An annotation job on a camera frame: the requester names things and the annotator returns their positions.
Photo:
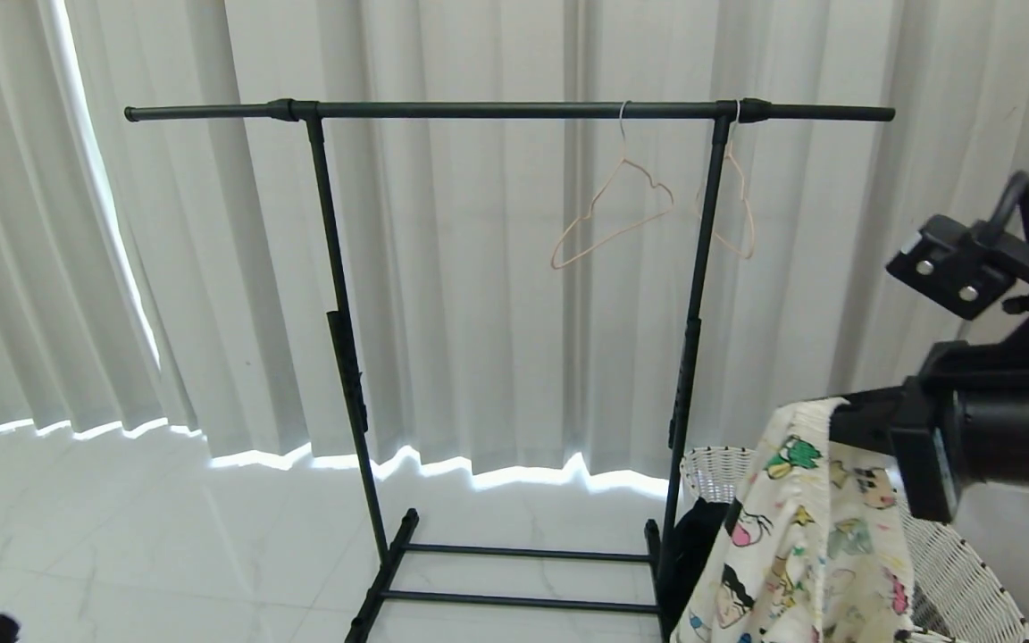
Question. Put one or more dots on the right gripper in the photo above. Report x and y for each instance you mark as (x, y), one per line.
(1015, 438)

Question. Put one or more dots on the cream printed garment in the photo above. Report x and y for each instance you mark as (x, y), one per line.
(800, 554)

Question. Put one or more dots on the pink clothes hanger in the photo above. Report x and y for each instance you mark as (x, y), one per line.
(624, 161)
(737, 161)

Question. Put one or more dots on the white laundry basket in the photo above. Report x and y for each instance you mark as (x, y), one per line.
(961, 572)

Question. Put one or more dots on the black clothes rack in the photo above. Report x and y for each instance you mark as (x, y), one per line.
(497, 110)

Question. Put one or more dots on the black garment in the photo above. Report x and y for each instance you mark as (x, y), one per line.
(689, 554)

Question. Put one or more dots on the white curtain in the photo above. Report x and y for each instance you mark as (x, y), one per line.
(479, 313)

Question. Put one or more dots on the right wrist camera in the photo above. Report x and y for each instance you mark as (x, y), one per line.
(952, 268)

